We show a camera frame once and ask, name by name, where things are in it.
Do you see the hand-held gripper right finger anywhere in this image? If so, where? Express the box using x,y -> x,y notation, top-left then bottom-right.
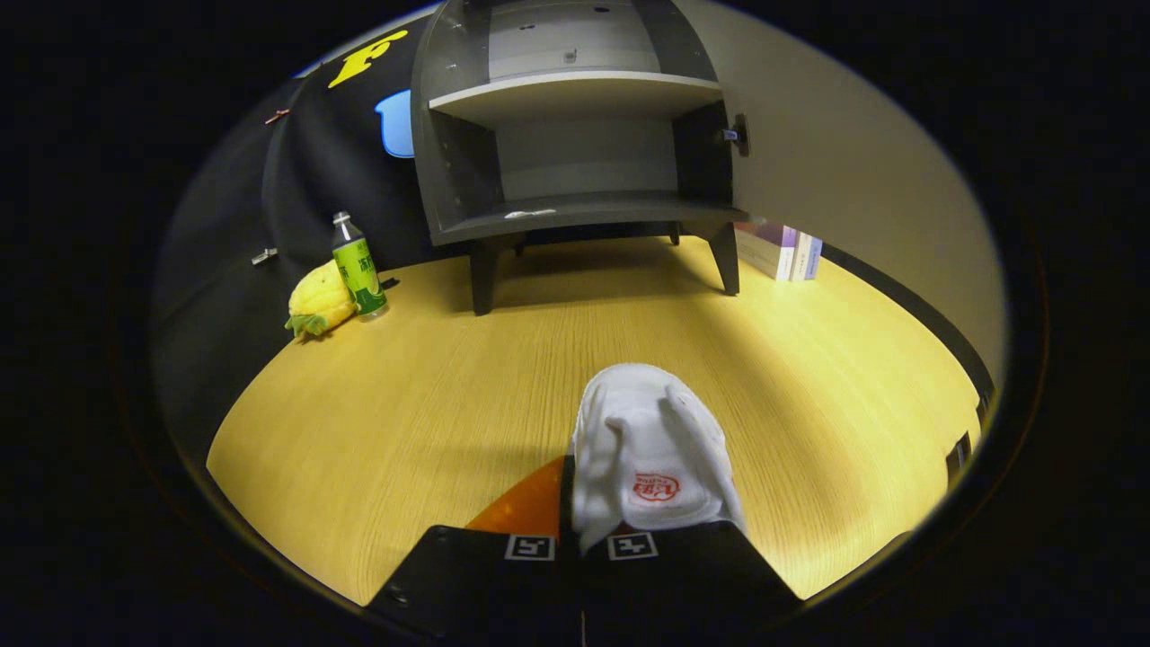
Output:
579,519 -> 804,632

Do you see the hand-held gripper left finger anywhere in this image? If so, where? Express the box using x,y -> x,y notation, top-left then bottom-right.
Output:
367,454 -> 583,632

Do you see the white shoe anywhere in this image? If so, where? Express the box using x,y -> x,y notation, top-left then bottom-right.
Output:
570,362 -> 748,554

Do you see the dark grey shoe cabinet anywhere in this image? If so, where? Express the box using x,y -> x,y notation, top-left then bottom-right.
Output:
410,0 -> 752,316

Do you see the yellow plush toy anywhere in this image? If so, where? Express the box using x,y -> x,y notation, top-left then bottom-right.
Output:
285,260 -> 359,341

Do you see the green label bottle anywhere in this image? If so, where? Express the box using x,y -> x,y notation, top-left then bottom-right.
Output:
330,211 -> 391,321

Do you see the purple spine book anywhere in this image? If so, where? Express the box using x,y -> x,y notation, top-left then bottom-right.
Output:
734,222 -> 800,282

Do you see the black backdrop cloth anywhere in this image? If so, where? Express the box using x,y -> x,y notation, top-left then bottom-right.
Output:
151,25 -> 434,455

